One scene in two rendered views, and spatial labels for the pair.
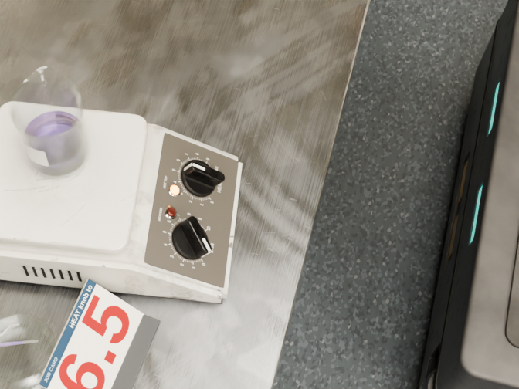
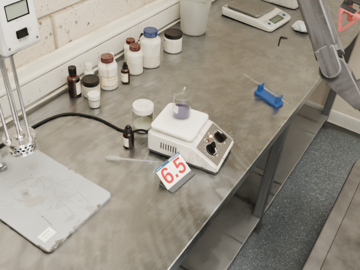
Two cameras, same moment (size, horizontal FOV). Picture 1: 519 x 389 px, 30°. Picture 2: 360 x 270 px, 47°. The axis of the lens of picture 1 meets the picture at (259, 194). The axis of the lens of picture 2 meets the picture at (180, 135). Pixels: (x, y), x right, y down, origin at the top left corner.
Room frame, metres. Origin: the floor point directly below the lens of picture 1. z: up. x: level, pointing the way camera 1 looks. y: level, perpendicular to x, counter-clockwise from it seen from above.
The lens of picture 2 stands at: (-0.45, -0.18, 1.50)
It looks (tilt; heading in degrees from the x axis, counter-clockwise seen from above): 40 degrees down; 23
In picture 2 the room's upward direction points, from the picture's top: 4 degrees clockwise
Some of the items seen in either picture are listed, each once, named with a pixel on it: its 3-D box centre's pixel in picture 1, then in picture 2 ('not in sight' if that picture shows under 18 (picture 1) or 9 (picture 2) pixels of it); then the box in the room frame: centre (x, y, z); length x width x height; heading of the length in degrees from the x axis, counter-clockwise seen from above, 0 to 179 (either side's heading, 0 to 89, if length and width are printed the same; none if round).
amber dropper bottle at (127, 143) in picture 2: not in sight; (128, 135); (0.27, 0.27, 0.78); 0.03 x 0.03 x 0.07
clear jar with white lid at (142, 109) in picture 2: not in sight; (143, 116); (0.35, 0.28, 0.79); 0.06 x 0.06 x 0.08
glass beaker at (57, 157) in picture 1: (52, 125); (182, 103); (0.35, 0.16, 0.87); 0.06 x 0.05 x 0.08; 11
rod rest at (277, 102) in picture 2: not in sight; (269, 94); (0.68, 0.00, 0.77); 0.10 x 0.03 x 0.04; 63
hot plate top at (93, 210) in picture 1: (62, 175); (180, 121); (0.33, 0.15, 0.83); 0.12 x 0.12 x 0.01; 1
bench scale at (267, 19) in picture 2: not in sight; (256, 12); (1.27, 0.23, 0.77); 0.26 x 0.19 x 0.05; 77
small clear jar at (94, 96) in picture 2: not in sight; (94, 99); (0.37, 0.46, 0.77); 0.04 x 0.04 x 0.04
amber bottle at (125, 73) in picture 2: not in sight; (125, 72); (0.53, 0.45, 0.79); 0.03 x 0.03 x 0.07
